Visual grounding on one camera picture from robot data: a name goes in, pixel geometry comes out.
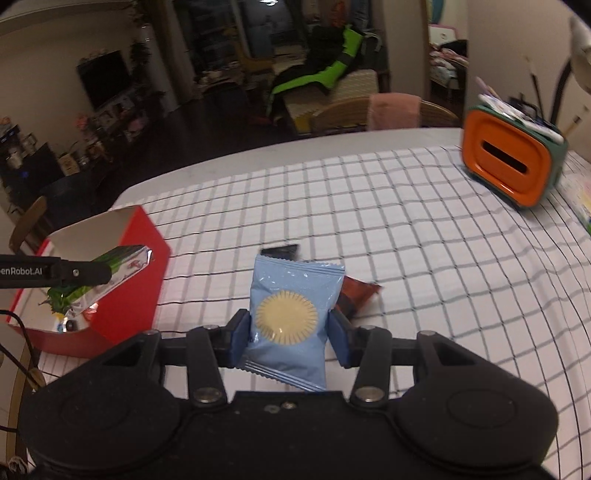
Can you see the red-brown foil snack packet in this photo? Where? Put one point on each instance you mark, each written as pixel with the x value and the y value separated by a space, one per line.
pixel 358 293

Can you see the desk lamp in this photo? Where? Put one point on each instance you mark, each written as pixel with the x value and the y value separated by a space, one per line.
pixel 582 50

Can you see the round-back wooden chair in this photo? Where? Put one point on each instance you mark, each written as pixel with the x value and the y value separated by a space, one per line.
pixel 27 221

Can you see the white checked tablecloth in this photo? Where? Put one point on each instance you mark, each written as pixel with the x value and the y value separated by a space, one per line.
pixel 369 207

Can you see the green foil snack bar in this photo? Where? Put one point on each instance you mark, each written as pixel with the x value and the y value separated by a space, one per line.
pixel 127 261

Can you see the black gold snack packet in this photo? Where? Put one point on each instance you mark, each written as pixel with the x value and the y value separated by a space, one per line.
pixel 281 251

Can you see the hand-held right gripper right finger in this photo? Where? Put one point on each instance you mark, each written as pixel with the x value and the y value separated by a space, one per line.
pixel 339 342

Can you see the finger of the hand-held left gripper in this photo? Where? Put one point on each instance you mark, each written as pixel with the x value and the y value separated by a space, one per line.
pixel 85 272

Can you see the green black jacket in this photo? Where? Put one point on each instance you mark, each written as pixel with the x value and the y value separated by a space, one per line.
pixel 332 69

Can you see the orange green desk organizer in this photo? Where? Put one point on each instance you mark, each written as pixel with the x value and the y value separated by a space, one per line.
pixel 503 175

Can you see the cream sofa cover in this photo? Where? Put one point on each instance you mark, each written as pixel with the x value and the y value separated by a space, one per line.
pixel 358 85

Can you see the black television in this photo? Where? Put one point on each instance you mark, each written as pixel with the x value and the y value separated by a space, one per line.
pixel 104 78

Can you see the light blue biscuit packet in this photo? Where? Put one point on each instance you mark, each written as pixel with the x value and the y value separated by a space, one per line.
pixel 295 286

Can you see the television cabinet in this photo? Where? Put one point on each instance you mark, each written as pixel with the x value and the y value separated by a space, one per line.
pixel 122 115

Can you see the pink towel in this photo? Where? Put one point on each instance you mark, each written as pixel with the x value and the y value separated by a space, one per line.
pixel 395 110

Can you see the red cardboard box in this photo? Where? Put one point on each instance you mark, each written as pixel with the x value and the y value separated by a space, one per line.
pixel 138 286

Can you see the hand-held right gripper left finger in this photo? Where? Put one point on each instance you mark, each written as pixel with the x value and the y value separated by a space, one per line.
pixel 240 338

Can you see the colourful booklet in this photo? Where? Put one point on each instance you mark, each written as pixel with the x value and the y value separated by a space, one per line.
pixel 582 198

